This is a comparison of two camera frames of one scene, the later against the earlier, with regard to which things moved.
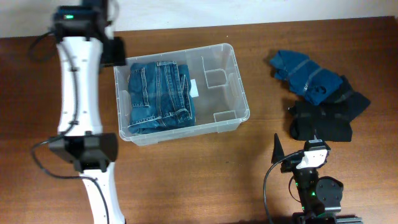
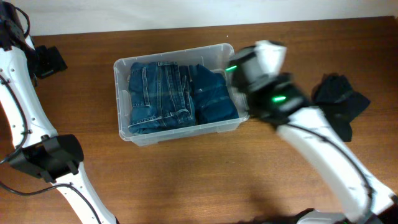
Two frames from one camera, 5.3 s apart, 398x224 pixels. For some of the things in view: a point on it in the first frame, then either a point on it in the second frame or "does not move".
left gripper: (115, 52) → (50, 62)
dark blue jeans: (160, 96) does not move
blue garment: (304, 76) → (212, 99)
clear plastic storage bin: (180, 94) does not move
